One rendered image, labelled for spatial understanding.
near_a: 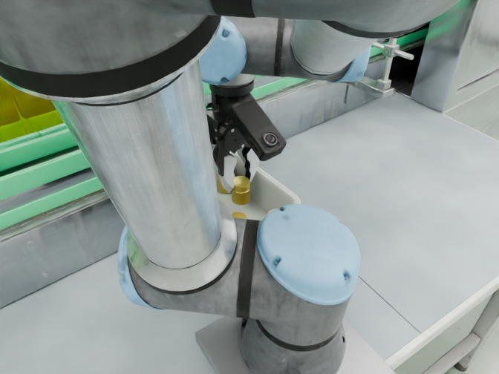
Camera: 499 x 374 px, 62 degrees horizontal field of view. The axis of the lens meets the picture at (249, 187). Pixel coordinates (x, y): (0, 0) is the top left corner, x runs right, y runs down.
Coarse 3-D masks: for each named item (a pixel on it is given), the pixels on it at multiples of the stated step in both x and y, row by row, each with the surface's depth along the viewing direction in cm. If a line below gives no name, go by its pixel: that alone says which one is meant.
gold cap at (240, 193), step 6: (234, 180) 77; (240, 180) 77; (246, 180) 77; (240, 186) 76; (246, 186) 76; (234, 192) 77; (240, 192) 77; (246, 192) 77; (234, 198) 78; (240, 198) 77; (246, 198) 78; (240, 204) 78
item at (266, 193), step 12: (240, 168) 85; (216, 180) 87; (252, 180) 83; (264, 180) 80; (276, 180) 78; (252, 192) 84; (264, 192) 81; (276, 192) 78; (288, 192) 76; (228, 204) 84; (252, 204) 84; (264, 204) 82; (276, 204) 79; (288, 204) 76; (252, 216) 81; (264, 216) 81
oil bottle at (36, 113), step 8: (16, 88) 64; (16, 96) 64; (24, 96) 65; (32, 96) 66; (16, 104) 65; (24, 104) 65; (32, 104) 66; (40, 104) 67; (48, 104) 68; (24, 112) 66; (32, 112) 67; (40, 112) 68; (48, 112) 68; (56, 112) 69; (24, 120) 67; (32, 120) 67; (40, 120) 68; (48, 120) 69; (56, 120) 70; (32, 128) 68; (40, 128) 69
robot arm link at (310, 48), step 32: (256, 0) 13; (288, 0) 13; (320, 0) 13; (352, 0) 13; (384, 0) 14; (416, 0) 15; (448, 0) 16; (288, 32) 48; (320, 32) 28; (352, 32) 21; (384, 32) 20; (288, 64) 50; (320, 64) 39; (352, 64) 48
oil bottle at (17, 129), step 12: (0, 84) 62; (0, 96) 63; (12, 96) 64; (0, 108) 63; (12, 108) 64; (0, 120) 64; (12, 120) 65; (0, 132) 65; (12, 132) 66; (24, 132) 67
